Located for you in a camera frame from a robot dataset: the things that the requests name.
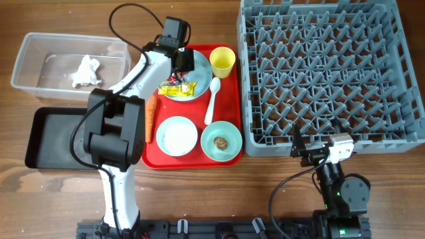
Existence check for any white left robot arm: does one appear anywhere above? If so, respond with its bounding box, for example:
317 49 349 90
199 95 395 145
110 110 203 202
81 42 195 238

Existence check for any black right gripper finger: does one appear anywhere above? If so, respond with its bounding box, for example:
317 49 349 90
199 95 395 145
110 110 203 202
331 118 346 134
290 125 306 157

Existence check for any brown food scrap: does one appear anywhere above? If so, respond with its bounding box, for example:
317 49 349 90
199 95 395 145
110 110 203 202
213 136 228 151

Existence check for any yellow snack wrapper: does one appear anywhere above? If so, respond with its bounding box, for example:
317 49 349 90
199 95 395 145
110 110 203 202
158 81 197 97

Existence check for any large light blue plate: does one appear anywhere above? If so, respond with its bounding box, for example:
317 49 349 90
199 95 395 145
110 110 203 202
167 50 213 102

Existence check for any green bowl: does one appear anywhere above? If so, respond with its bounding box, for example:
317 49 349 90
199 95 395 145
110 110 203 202
201 121 242 162

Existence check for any grey dishwasher rack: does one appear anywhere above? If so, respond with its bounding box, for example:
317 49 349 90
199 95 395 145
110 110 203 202
236 0 424 157

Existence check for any red serving tray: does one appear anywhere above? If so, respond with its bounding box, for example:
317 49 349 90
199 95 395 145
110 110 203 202
141 43 244 170

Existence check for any black plastic tray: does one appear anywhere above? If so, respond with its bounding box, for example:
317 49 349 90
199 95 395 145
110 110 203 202
25 107 88 170

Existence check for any clear plastic bin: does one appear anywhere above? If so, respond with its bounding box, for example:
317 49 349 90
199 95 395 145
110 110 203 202
11 33 132 102

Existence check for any yellow plastic cup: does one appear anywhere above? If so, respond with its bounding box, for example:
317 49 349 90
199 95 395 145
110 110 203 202
209 46 236 78

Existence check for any white plastic spoon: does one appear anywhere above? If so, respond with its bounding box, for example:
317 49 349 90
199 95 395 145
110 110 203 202
204 77 221 125

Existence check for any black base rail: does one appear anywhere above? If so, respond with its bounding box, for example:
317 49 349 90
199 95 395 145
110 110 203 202
75 217 372 239

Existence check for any orange carrot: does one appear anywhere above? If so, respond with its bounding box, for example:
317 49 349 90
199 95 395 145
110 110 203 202
145 95 157 143

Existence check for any light blue bowl with rice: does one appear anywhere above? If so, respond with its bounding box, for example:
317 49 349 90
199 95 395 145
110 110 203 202
155 116 198 157

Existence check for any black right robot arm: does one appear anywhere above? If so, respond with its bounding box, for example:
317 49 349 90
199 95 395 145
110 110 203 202
290 118 372 238

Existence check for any red snack wrapper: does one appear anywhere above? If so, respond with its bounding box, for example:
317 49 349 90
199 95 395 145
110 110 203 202
167 76 179 83

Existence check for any white tissue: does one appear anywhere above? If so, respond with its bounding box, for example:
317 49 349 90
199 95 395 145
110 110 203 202
72 54 102 88

